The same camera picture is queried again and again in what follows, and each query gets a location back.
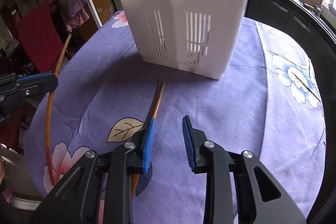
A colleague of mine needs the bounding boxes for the wooden chopstick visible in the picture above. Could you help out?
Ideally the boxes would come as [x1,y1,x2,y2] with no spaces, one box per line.
[45,32,73,187]
[131,80,165,197]

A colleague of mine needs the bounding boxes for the chrome kitchen faucet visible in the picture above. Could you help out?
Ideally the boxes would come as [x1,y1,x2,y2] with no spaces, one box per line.
[316,0,323,17]

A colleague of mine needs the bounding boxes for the red chair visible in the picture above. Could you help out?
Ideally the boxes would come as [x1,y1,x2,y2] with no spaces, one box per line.
[16,0,63,73]

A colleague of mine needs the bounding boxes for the purple floral tablecloth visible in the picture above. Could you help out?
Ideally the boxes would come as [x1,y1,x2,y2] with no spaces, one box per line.
[25,15,325,223]

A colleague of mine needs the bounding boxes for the white plastic utensil holder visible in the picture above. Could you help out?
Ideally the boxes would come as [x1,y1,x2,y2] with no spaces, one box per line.
[120,0,248,80]

